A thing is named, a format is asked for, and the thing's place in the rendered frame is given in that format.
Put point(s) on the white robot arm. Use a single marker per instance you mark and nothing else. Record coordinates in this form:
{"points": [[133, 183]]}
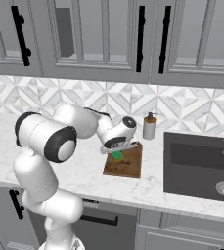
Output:
{"points": [[41, 136]]}

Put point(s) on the white soap dispenser, brown collar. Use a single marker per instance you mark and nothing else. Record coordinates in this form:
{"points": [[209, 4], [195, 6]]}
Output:
{"points": [[149, 129]]}

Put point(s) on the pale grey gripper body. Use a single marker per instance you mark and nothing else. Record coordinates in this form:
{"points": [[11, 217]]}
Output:
{"points": [[110, 149]]}

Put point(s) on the green sponge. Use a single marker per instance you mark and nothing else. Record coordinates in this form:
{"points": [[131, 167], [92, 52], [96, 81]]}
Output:
{"points": [[117, 156]]}

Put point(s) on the grey base cupboard front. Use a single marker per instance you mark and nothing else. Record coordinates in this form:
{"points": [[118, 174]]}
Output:
{"points": [[188, 232]]}

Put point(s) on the grey dishwasher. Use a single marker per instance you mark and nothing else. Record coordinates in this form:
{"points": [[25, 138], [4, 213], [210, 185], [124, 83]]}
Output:
{"points": [[116, 232]]}

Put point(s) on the brown wooden cutting board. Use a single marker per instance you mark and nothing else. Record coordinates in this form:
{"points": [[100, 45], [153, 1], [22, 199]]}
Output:
{"points": [[129, 164]]}

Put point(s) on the dark grey sink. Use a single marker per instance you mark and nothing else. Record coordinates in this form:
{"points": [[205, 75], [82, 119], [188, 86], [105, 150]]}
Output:
{"points": [[195, 166]]}

